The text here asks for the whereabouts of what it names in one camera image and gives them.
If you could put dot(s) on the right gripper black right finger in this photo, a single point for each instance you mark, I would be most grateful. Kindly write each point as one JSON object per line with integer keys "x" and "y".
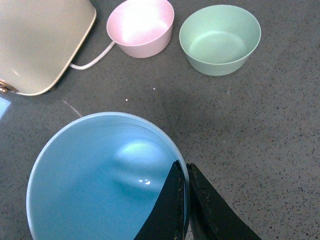
{"x": 211, "y": 218}

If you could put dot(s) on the pink bowl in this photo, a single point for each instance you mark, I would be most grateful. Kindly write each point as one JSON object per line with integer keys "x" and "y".
{"x": 141, "y": 28}

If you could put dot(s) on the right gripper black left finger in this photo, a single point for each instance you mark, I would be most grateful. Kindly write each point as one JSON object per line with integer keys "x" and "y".
{"x": 167, "y": 218}

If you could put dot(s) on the light blue cup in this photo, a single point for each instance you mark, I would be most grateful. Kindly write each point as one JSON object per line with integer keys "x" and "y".
{"x": 99, "y": 178}

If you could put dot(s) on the cream two-slot toaster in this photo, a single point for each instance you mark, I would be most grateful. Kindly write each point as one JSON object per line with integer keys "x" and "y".
{"x": 38, "y": 41}

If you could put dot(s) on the green bowl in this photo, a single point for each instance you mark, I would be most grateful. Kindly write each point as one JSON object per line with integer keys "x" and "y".
{"x": 218, "y": 39}

